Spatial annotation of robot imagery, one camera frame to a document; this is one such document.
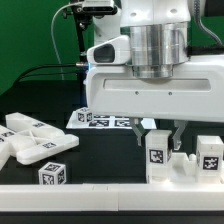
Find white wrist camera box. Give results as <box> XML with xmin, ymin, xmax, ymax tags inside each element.
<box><xmin>87</xmin><ymin>35</ymin><xmax>131</xmax><ymax>65</ymax></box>

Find black cables on table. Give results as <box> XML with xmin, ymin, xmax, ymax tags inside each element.
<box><xmin>14</xmin><ymin>61</ymin><xmax>89</xmax><ymax>84</ymax></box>

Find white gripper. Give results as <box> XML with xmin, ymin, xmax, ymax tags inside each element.
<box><xmin>86</xmin><ymin>55</ymin><xmax>224</xmax><ymax>150</ymax></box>

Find white base tag sheet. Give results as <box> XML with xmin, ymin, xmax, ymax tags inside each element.
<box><xmin>65</xmin><ymin>109</ymin><xmax>158</xmax><ymax>130</ymax></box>

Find white front fence rail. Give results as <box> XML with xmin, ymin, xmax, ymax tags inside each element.
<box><xmin>0</xmin><ymin>182</ymin><xmax>224</xmax><ymax>212</ymax></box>

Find overhead camera on stand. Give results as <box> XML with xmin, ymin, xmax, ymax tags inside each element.
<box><xmin>70</xmin><ymin>0</ymin><xmax>117</xmax><ymax>15</ymax></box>

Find grey cable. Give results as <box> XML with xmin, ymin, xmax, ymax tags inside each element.
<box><xmin>50</xmin><ymin>1</ymin><xmax>84</xmax><ymax>81</ymax></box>

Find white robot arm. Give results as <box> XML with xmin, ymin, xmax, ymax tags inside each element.
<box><xmin>86</xmin><ymin>0</ymin><xmax>224</xmax><ymax>149</ymax></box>

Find black camera stand pole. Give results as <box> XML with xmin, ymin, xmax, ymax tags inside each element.
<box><xmin>68</xmin><ymin>3</ymin><xmax>91</xmax><ymax>83</ymax></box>

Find white chair seat block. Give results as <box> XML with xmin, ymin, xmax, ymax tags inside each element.
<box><xmin>146</xmin><ymin>151</ymin><xmax>224</xmax><ymax>185</ymax></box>

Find white chair back frame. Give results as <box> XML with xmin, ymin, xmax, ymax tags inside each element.
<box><xmin>0</xmin><ymin>112</ymin><xmax>79</xmax><ymax>170</ymax></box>

